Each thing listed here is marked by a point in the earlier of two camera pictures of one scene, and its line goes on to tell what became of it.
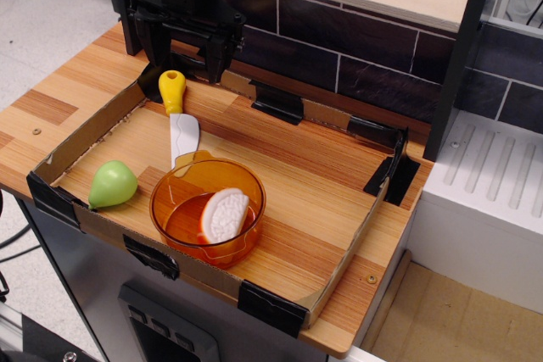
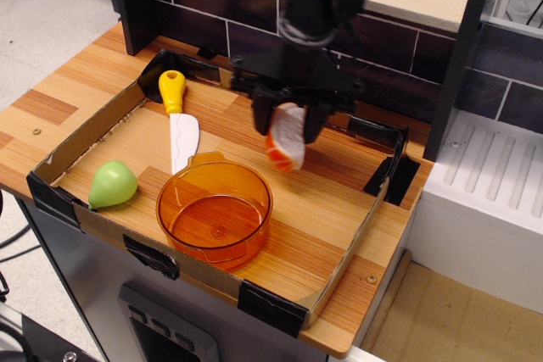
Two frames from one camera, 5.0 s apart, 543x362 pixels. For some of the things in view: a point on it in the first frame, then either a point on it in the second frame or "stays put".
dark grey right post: (449, 99) stays put
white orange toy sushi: (223, 212) → (287, 136)
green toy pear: (113, 183) stays put
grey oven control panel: (163, 333) stays put
